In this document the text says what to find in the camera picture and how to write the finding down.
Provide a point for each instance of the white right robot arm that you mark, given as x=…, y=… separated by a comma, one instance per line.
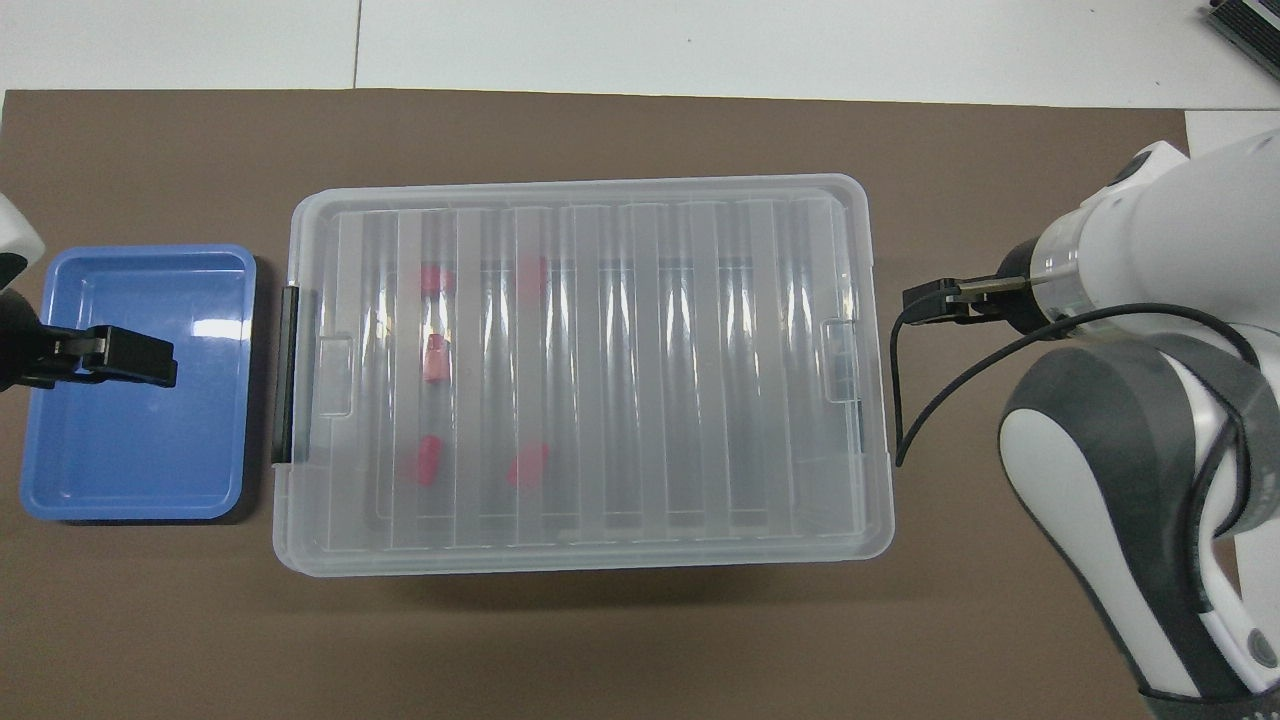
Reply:
x=1180, y=220

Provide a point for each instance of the brown table mat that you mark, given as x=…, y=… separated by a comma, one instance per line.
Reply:
x=640, y=640

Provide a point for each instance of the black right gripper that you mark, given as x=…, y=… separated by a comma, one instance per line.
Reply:
x=1020, y=262

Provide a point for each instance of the black ribbed device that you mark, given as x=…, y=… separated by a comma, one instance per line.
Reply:
x=1250, y=20

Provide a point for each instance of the blue plastic tray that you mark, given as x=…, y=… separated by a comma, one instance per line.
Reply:
x=140, y=450

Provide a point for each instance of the clear ribbed box lid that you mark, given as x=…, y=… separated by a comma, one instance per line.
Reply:
x=640, y=400

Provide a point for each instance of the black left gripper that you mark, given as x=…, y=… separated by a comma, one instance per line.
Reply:
x=20, y=350

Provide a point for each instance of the clear plastic storage box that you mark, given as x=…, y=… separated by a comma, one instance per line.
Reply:
x=283, y=500

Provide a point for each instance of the red block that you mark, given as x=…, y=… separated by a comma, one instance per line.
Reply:
x=532, y=277
x=437, y=360
x=433, y=280
x=428, y=460
x=527, y=465

